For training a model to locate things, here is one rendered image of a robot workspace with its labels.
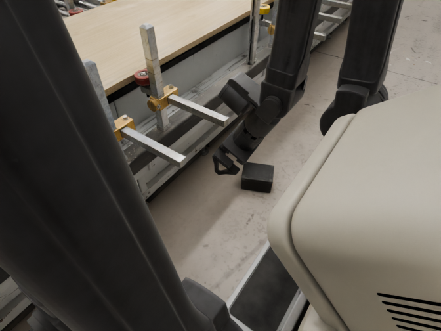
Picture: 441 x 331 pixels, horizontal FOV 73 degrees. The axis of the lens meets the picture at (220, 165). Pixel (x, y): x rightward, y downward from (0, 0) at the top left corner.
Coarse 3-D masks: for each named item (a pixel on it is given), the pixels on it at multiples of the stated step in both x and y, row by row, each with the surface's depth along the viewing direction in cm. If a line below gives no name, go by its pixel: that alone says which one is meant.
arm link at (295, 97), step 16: (288, 0) 41; (304, 0) 40; (320, 0) 41; (288, 16) 42; (304, 16) 41; (288, 32) 44; (304, 32) 43; (272, 48) 47; (288, 48) 45; (304, 48) 45; (272, 64) 48; (288, 64) 46; (304, 64) 48; (272, 80) 49; (288, 80) 48; (304, 80) 52; (288, 96) 49
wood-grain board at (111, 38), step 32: (128, 0) 189; (160, 0) 189; (192, 0) 189; (224, 0) 189; (96, 32) 153; (128, 32) 153; (160, 32) 153; (192, 32) 153; (96, 64) 129; (128, 64) 129; (160, 64) 134
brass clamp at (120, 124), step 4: (116, 120) 108; (120, 120) 108; (128, 120) 108; (132, 120) 109; (116, 124) 107; (120, 124) 107; (124, 124) 107; (128, 124) 108; (132, 124) 109; (116, 128) 105; (120, 128) 105; (132, 128) 110; (116, 132) 105; (120, 132) 106; (116, 136) 105; (120, 136) 107; (120, 140) 108
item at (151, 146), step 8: (128, 128) 107; (128, 136) 105; (136, 136) 103; (144, 136) 103; (144, 144) 101; (152, 144) 100; (160, 144) 100; (152, 152) 101; (160, 152) 98; (168, 152) 98; (176, 152) 98; (168, 160) 98; (176, 160) 95; (184, 160) 97
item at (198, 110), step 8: (144, 88) 125; (176, 96) 120; (176, 104) 119; (184, 104) 116; (192, 104) 116; (192, 112) 116; (200, 112) 113; (208, 112) 112; (216, 112) 112; (208, 120) 113; (216, 120) 111; (224, 120) 109
